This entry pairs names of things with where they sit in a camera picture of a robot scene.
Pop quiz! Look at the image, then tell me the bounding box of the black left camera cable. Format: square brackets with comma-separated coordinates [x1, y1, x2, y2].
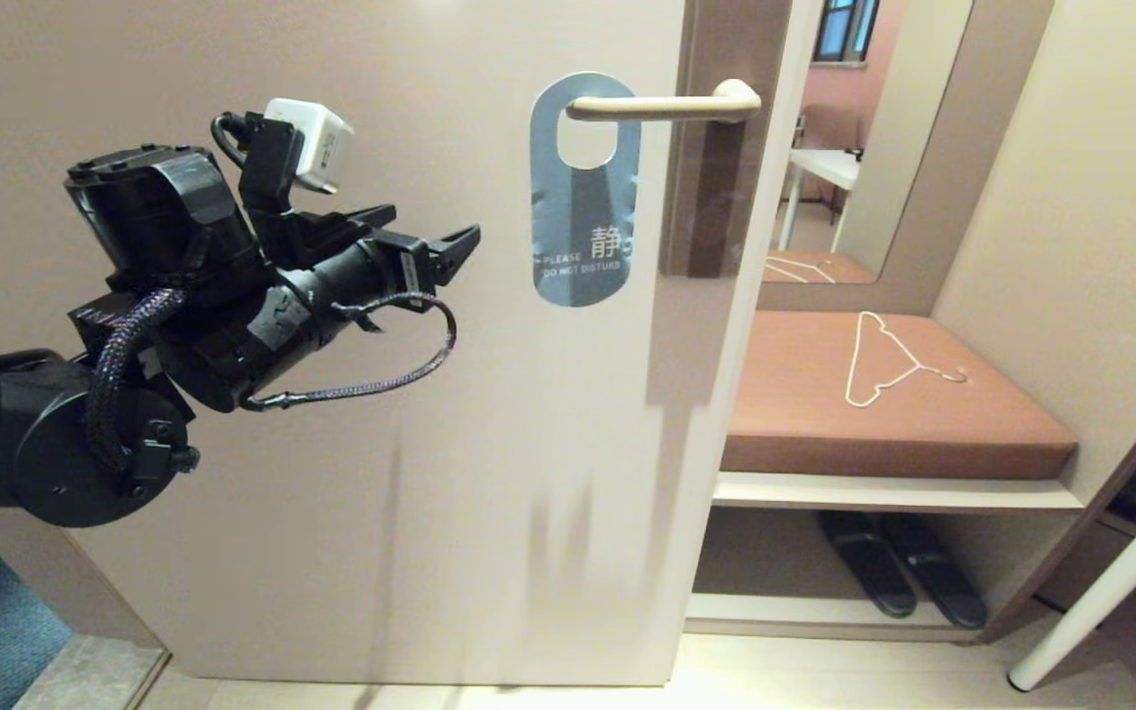
[211, 111, 251, 169]

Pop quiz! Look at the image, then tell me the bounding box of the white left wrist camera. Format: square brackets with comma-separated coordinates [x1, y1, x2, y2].
[264, 97, 355, 195]

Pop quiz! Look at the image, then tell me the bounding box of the white table leg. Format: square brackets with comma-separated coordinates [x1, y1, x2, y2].
[1007, 463, 1136, 693]

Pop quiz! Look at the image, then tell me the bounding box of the dark slipper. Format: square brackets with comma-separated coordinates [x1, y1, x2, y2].
[817, 511, 918, 620]
[874, 513, 988, 632]

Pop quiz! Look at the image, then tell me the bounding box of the wall mirror with beige frame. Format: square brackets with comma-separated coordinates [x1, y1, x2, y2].
[755, 0, 1057, 319]

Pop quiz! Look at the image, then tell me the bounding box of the white bench shelf unit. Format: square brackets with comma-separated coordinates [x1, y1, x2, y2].
[684, 471, 1087, 644]

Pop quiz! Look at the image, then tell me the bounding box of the white door hanger sign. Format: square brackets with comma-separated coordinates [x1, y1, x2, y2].
[530, 71, 642, 308]

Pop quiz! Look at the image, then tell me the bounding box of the beige lever door handle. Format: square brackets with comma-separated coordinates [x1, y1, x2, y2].
[566, 79, 762, 123]

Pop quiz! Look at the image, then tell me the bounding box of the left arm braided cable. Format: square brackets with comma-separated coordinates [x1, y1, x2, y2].
[85, 286, 459, 474]

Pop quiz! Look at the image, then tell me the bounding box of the white wire clothes hanger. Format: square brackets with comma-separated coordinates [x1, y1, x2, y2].
[844, 313, 969, 409]

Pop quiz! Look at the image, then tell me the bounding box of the beige room door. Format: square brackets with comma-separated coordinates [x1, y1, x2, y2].
[0, 0, 820, 688]

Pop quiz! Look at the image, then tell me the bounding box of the brown bench cushion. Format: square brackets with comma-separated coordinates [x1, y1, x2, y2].
[721, 312, 1079, 482]

